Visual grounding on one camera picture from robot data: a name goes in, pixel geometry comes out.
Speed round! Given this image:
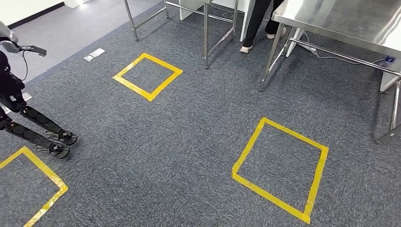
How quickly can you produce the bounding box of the steel table frame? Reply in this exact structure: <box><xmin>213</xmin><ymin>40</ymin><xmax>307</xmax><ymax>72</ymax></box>
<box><xmin>123</xmin><ymin>0</ymin><xmax>239</xmax><ymax>70</ymax></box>

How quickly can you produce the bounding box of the grey floor cable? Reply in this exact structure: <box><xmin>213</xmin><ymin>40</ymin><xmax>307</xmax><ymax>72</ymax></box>
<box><xmin>313</xmin><ymin>51</ymin><xmax>387</xmax><ymax>66</ymax></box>
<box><xmin>208</xmin><ymin>1</ymin><xmax>245</xmax><ymax>19</ymax></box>

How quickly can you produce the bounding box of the black silver humanoid robot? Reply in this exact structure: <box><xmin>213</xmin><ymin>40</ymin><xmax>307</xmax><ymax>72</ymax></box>
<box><xmin>0</xmin><ymin>50</ymin><xmax>78</xmax><ymax>159</ymax></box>

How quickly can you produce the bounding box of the thin black hanging cable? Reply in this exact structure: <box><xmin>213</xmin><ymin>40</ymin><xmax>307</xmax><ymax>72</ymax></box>
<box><xmin>20</xmin><ymin>51</ymin><xmax>29</xmax><ymax>81</ymax></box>

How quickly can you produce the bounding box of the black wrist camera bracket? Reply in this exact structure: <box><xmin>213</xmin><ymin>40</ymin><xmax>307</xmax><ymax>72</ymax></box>
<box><xmin>18</xmin><ymin>44</ymin><xmax>48</xmax><ymax>58</ymax></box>

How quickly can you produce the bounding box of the person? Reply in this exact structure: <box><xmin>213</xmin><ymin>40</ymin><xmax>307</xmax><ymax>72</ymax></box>
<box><xmin>239</xmin><ymin>0</ymin><xmax>287</xmax><ymax>54</ymax></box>

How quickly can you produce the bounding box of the white power strip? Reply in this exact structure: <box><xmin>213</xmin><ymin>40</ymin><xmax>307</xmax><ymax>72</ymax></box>
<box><xmin>296</xmin><ymin>42</ymin><xmax>318</xmax><ymax>54</ymax></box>

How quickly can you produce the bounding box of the yellow floor tape square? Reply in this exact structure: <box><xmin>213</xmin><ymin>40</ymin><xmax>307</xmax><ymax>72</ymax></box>
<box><xmin>232</xmin><ymin>116</ymin><xmax>330</xmax><ymax>225</ymax></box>
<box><xmin>112</xmin><ymin>52</ymin><xmax>183</xmax><ymax>102</ymax></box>
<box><xmin>0</xmin><ymin>146</ymin><xmax>69</xmax><ymax>227</ymax></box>

